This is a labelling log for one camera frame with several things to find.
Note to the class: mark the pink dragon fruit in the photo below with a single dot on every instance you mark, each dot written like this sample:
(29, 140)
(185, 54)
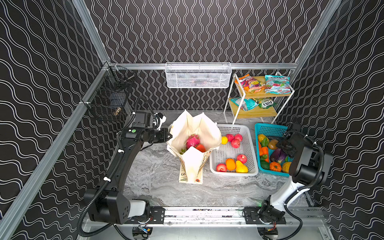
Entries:
(192, 141)

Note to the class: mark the purple eggplant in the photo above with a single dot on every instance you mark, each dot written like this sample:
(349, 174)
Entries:
(274, 157)
(282, 157)

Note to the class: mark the teal plastic basket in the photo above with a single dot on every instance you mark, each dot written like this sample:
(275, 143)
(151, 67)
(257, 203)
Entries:
(271, 132)

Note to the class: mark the orange crinkled fruit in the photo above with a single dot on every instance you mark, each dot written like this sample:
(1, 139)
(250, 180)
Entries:
(230, 164)

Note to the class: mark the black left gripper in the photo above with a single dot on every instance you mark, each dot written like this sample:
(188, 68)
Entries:
(162, 135)

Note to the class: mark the yellow bell pepper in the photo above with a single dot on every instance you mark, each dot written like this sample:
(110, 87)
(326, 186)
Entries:
(263, 140)

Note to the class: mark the red bell pepper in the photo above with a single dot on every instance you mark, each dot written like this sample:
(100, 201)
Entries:
(200, 148)

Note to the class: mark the green white snack bag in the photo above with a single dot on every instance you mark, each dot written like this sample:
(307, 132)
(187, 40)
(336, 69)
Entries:
(265, 103)

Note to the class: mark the white wire wall basket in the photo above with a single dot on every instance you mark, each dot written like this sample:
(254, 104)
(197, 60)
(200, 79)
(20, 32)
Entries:
(198, 75)

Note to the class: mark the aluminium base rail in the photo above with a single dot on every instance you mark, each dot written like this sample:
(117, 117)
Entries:
(213, 216)

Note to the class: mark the green vegetable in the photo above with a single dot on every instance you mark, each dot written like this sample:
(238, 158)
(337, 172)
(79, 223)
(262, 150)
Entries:
(265, 165)

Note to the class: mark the cream canvas grocery bag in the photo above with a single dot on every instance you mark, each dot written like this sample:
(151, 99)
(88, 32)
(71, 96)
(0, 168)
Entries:
(193, 161)

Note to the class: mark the orange carrot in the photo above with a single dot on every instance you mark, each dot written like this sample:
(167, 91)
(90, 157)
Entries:
(260, 149)
(265, 154)

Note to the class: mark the teal snack bag lower shelf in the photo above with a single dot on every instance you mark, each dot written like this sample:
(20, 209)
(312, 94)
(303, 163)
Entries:
(246, 104)

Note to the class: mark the yellow lemon with leaves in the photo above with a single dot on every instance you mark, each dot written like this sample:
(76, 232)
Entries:
(224, 140)

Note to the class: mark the yellow pear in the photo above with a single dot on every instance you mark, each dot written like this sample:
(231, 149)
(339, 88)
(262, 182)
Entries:
(241, 168)

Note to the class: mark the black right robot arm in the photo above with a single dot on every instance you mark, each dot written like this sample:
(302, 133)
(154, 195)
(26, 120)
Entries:
(307, 171)

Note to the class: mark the red apple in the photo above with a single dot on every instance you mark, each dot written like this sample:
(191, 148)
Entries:
(221, 168)
(238, 137)
(242, 158)
(230, 137)
(235, 143)

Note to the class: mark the teal pink snack bag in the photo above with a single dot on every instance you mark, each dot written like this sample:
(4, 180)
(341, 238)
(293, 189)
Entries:
(279, 85)

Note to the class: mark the yellow squash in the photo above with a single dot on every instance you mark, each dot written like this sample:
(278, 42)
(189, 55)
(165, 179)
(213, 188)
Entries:
(286, 167)

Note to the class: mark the orange pumpkin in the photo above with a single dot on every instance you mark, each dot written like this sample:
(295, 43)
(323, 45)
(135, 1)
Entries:
(275, 166)

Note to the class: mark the orange snack bag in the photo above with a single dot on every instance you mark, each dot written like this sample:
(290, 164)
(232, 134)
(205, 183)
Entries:
(250, 84)

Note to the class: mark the white plastic basket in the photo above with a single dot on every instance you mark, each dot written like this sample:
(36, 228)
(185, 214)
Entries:
(224, 152)

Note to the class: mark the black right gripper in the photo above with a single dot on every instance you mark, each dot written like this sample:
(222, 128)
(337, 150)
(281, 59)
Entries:
(288, 140)

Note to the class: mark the brown potato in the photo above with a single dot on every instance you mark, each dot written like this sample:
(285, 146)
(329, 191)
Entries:
(272, 145)

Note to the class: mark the black wire wall basket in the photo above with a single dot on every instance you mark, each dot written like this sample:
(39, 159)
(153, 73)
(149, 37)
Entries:
(108, 103)

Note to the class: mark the white wooden two-tier shelf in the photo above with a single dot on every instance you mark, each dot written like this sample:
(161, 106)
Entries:
(232, 113)

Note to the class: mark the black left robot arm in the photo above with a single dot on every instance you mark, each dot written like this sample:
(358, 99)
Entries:
(106, 206)

